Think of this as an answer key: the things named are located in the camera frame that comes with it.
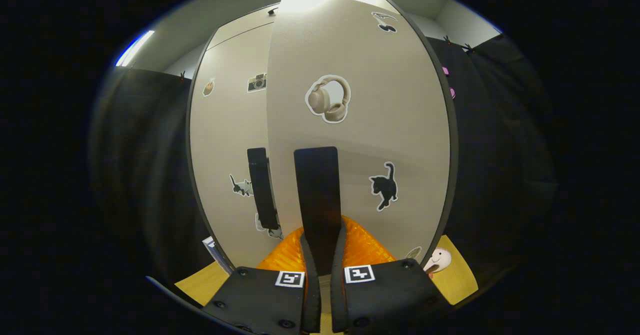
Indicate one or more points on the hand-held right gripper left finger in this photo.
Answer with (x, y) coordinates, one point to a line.
(311, 295)

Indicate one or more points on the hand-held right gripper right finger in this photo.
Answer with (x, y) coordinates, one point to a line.
(338, 295)

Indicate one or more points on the cabinet door with headphone sticker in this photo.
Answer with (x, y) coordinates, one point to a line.
(390, 125)

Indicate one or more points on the cabinet door with camera sticker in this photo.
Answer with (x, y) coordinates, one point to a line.
(220, 140)

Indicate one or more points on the beige double-door shoe cabinet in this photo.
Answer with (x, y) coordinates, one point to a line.
(240, 27)

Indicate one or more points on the white pink toy figure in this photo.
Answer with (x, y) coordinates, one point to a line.
(440, 260)

